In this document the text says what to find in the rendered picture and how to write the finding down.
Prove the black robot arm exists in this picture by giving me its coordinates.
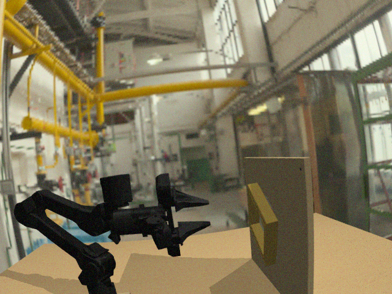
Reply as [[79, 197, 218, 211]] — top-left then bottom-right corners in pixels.
[[14, 174, 173, 294]]

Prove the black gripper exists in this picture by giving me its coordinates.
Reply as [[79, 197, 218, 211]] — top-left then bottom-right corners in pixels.
[[134, 173, 211, 257]]

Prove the olive-yellow rectangular frame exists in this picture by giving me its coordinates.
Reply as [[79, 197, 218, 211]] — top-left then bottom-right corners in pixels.
[[247, 183, 279, 266]]

